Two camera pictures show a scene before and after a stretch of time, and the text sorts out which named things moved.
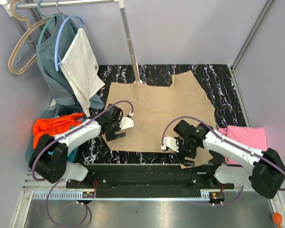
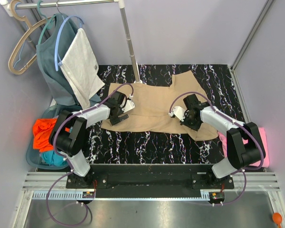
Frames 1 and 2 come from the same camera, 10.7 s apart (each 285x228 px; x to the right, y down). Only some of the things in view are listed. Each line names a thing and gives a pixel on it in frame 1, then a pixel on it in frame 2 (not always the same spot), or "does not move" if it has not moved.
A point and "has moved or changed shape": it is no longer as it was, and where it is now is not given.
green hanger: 47,24 does not move
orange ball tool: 277,219 does not move
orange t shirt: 54,126 does not move
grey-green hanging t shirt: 60,90 does not move
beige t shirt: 177,118 has moved or changed shape
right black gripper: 179,157 -> 195,128
